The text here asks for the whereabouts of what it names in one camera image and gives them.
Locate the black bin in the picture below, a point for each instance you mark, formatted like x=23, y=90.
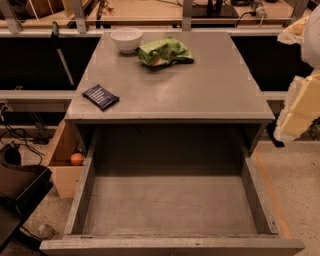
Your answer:
x=22, y=188

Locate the grey cabinet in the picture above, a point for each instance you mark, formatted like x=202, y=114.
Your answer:
x=216, y=88

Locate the metal rail frame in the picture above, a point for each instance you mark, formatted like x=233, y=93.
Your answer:
x=90, y=17

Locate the small grey floor ball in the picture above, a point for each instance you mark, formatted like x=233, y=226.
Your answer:
x=46, y=231

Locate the open grey top drawer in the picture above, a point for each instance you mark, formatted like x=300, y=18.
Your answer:
x=170, y=190

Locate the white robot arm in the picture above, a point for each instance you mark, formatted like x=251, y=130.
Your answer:
x=310, y=46

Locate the light wooden box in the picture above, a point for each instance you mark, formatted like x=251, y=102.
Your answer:
x=61, y=147

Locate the foam padded gripper finger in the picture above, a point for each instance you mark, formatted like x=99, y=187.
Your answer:
x=293, y=34
x=301, y=108

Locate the white ceramic bowl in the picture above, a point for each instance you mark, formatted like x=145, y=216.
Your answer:
x=127, y=39

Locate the dark blue snack packet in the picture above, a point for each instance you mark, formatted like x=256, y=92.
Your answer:
x=100, y=97

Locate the orange ball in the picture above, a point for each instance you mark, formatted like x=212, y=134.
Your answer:
x=76, y=159

